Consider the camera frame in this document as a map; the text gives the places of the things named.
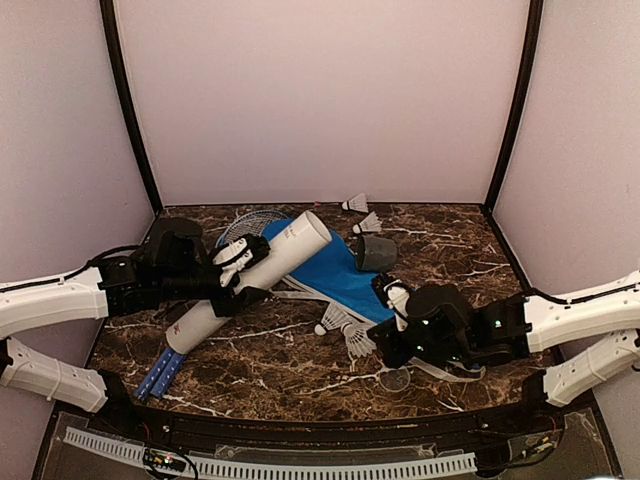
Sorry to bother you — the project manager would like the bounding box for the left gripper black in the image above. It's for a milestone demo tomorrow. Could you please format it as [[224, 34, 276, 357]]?
[[158, 247, 270, 318]]

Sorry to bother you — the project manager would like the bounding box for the white shuttlecock front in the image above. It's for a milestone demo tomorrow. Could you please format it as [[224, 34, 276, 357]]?
[[341, 323, 376, 358]]

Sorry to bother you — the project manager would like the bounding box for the white shuttlecock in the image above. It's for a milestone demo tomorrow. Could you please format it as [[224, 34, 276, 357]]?
[[314, 303, 350, 336], [352, 212, 382, 235], [341, 323, 376, 358]]

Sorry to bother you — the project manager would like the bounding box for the white shuttlecock tube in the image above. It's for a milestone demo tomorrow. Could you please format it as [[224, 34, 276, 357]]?
[[166, 211, 332, 352]]

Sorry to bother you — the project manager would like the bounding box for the grey tube cap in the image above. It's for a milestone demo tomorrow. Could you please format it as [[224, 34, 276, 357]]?
[[355, 235, 398, 273]]

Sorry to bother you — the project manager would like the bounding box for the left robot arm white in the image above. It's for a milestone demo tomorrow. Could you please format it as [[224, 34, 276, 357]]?
[[1, 234, 270, 436]]

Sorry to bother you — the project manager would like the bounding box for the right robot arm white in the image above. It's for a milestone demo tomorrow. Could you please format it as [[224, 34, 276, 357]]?
[[368, 271, 639, 434]]

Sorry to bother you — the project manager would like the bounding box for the blue badminton racket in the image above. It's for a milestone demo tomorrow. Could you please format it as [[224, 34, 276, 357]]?
[[135, 209, 288, 402], [151, 352, 186, 398]]

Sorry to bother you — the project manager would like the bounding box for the clear plastic disc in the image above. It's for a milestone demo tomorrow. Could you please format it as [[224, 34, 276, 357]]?
[[378, 368, 411, 393]]

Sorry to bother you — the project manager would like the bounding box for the blue racket cover bag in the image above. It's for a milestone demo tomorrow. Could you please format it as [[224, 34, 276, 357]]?
[[259, 218, 486, 374]]

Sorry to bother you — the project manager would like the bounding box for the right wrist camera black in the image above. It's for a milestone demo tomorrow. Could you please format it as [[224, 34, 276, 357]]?
[[406, 285, 474, 346]]

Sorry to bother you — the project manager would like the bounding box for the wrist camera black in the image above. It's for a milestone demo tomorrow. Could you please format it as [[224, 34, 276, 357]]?
[[140, 218, 203, 274], [406, 285, 474, 346]]

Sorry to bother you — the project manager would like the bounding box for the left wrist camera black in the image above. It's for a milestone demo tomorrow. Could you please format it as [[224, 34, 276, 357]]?
[[140, 218, 203, 274]]

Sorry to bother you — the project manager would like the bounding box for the white shuttlecock back wall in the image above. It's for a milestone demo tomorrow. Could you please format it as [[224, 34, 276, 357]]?
[[341, 193, 369, 213]]

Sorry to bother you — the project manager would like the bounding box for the white slotted cable duct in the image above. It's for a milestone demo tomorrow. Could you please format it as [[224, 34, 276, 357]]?
[[63, 427, 477, 479]]

